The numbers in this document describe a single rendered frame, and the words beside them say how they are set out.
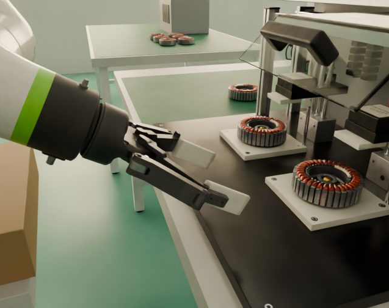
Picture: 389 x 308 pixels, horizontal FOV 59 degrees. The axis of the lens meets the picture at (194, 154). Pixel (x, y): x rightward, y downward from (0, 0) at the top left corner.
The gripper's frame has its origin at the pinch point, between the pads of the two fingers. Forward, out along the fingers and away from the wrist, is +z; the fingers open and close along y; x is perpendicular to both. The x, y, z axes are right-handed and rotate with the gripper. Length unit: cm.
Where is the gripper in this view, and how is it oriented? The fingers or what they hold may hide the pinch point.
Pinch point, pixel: (220, 178)
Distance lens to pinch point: 51.8
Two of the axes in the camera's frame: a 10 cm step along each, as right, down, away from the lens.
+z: 8.3, 3.4, 4.4
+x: 4.8, -8.4, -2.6
